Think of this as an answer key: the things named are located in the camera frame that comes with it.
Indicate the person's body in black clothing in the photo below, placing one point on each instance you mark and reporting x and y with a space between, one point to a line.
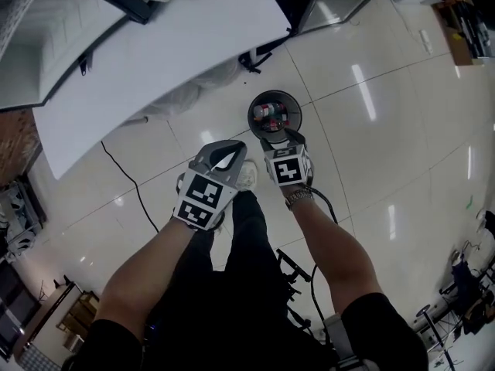
247 292

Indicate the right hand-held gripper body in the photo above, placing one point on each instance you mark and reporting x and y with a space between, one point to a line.
290 166

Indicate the open cardboard box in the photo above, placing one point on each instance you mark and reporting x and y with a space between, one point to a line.
460 37

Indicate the black glass-door cooler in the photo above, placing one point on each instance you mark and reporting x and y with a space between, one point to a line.
332 6

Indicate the person's left forearm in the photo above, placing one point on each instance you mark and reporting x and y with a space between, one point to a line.
143 273

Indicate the grey rack with white parts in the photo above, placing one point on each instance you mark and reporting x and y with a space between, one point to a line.
21 222

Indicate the black round bin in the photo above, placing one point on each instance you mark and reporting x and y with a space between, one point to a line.
294 110

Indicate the silver wristwatch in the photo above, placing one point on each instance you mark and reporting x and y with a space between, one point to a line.
298 197

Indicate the white power strip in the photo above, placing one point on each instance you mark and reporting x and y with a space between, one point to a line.
426 41

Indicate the person's right forearm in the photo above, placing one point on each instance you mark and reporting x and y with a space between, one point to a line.
336 257

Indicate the crumpled clear plastic bag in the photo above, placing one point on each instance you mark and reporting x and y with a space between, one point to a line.
193 91

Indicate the green bottle red cap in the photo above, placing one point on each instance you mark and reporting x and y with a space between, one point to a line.
267 110

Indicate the person's white right shoe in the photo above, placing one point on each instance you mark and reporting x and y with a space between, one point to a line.
247 176

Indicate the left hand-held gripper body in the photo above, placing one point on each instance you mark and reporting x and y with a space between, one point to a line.
205 203

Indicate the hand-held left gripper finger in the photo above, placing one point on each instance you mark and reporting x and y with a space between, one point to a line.
203 157
239 166

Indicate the black mini fridge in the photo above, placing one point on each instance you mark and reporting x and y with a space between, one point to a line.
58 52

